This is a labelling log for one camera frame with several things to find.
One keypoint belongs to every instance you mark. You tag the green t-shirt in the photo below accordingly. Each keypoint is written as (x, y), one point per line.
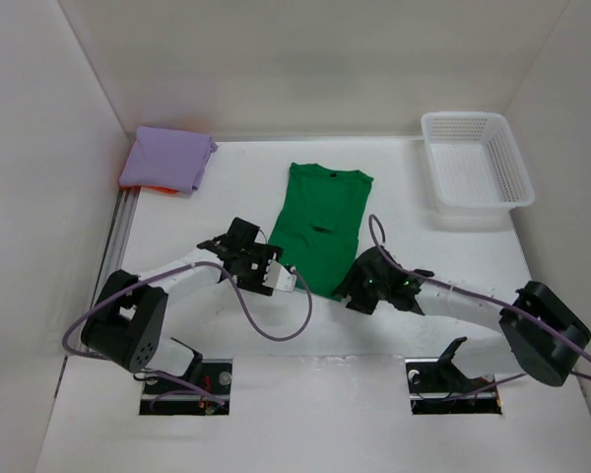
(319, 225)

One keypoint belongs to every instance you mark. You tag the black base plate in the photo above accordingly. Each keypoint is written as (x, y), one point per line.
(163, 397)
(441, 389)

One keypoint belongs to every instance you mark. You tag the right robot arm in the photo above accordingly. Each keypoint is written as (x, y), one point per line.
(537, 334)

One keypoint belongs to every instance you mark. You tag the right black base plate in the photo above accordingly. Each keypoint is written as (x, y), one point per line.
(441, 389)

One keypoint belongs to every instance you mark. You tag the orange t-shirt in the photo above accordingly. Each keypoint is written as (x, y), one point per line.
(161, 190)

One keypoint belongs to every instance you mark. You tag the white plastic bin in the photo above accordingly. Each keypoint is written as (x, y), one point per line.
(475, 164)

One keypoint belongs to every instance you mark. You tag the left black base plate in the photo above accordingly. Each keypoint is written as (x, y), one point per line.
(163, 397)

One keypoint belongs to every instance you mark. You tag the aluminium rail left edge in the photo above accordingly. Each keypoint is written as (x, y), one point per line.
(117, 237)

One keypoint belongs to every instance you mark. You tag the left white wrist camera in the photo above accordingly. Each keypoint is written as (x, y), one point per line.
(280, 278)

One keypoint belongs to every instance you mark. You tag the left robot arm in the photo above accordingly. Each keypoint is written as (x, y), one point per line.
(128, 331)

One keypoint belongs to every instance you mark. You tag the lavender t-shirt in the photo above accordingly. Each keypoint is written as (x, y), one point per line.
(174, 159)

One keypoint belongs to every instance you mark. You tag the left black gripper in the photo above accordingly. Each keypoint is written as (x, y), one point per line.
(256, 284)

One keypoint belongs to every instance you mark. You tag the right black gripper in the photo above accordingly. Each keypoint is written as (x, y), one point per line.
(360, 302)

